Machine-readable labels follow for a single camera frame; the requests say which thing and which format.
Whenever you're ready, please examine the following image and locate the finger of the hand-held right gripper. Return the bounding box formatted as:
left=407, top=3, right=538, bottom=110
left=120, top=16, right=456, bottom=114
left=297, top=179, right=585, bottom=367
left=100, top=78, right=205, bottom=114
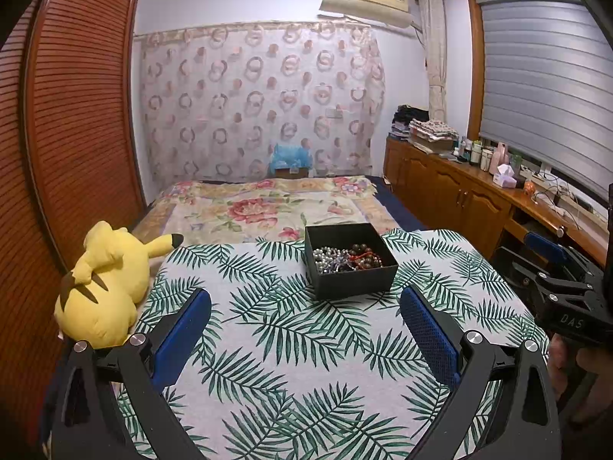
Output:
left=493, top=247, right=595, bottom=304
left=524, top=231, right=605, bottom=284

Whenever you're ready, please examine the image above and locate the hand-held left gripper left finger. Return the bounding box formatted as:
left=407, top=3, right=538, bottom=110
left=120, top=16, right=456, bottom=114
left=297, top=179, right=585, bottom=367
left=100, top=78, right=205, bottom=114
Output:
left=45, top=287, right=214, bottom=460

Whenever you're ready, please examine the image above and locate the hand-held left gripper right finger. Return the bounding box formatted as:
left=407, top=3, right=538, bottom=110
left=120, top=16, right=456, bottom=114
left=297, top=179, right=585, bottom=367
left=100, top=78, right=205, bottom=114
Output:
left=400, top=285, right=563, bottom=460

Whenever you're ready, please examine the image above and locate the black jewelry box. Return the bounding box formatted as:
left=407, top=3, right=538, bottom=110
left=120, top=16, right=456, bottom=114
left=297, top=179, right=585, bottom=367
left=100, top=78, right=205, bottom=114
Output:
left=305, top=223, right=399, bottom=301

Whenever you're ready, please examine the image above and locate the brown beaded bracelet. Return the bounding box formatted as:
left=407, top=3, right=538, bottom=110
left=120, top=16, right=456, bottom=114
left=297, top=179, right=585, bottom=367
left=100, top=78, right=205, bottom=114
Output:
left=349, top=243, right=384, bottom=269

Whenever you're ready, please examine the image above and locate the white pearl necklace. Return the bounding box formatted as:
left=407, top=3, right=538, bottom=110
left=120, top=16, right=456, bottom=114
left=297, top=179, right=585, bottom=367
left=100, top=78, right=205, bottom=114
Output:
left=313, top=245, right=348, bottom=274

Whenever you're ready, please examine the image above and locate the person's right hand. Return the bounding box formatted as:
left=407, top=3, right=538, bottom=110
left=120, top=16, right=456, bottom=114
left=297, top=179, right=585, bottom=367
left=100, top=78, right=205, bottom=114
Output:
left=547, top=334, right=613, bottom=402

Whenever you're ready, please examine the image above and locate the pink tissue box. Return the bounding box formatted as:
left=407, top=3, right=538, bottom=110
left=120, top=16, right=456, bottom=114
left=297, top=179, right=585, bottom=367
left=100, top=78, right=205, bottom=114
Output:
left=493, top=164, right=518, bottom=189

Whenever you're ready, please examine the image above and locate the yellow plush toy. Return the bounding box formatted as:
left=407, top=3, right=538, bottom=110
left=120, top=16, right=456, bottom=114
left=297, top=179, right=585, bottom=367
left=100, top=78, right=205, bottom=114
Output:
left=54, top=220, right=185, bottom=350

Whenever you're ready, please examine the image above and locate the wooden cabinet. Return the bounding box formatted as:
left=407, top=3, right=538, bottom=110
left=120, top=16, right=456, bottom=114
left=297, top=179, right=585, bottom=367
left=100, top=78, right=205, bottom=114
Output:
left=383, top=136, right=609, bottom=269

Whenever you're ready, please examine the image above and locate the row of cosmetic bottles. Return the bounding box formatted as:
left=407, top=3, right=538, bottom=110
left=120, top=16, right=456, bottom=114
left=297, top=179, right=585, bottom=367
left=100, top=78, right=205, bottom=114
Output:
left=455, top=136, right=524, bottom=176

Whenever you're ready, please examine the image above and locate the leaf print cloth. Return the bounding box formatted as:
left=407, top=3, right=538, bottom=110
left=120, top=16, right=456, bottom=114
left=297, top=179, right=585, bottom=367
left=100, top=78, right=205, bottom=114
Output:
left=115, top=227, right=551, bottom=460

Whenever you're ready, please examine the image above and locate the dark blue bed sheet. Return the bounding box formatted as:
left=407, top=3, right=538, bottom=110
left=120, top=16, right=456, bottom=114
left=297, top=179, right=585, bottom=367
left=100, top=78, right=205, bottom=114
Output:
left=368, top=175, right=432, bottom=232

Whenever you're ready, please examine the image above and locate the floral blanket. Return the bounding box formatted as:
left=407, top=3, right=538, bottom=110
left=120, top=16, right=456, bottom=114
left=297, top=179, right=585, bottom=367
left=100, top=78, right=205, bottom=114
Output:
left=131, top=176, right=401, bottom=248

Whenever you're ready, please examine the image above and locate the folded floral cloth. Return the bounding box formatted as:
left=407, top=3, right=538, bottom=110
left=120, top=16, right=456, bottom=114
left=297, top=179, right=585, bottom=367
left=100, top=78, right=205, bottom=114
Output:
left=408, top=119, right=459, bottom=154

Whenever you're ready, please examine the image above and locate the grey window blind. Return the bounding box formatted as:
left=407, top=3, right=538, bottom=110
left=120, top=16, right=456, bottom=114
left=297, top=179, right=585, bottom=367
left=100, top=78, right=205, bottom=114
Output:
left=479, top=0, right=613, bottom=202

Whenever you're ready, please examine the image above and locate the stack of dark clothes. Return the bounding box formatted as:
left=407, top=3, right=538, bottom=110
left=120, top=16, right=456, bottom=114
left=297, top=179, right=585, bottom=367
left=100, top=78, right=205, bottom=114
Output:
left=392, top=104, right=430, bottom=140

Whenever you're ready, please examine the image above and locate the blue plush toy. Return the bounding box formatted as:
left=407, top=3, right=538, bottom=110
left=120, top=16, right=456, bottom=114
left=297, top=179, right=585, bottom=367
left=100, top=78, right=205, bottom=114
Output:
left=268, top=140, right=315, bottom=173

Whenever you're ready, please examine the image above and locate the beige tied side curtain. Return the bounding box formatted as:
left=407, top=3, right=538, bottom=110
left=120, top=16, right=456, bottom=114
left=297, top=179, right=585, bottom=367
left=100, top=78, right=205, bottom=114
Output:
left=418, top=0, right=449, bottom=126

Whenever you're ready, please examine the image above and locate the brown slatted wardrobe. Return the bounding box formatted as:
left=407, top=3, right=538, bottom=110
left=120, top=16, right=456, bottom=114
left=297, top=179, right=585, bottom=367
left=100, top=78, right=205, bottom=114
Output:
left=0, top=0, right=147, bottom=394

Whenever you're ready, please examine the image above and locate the tangle of cables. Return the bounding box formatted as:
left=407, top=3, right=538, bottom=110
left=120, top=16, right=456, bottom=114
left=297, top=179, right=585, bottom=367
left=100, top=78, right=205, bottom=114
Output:
left=533, top=174, right=605, bottom=232

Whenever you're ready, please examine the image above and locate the red bead bracelet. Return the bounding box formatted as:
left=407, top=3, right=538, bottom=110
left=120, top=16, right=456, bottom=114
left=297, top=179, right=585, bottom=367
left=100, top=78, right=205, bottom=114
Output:
left=347, top=251, right=380, bottom=269

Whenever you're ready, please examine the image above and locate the ring pattern sheer curtain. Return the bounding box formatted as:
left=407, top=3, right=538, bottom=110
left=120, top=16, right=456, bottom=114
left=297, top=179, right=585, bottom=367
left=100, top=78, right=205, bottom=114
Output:
left=134, top=23, right=387, bottom=184

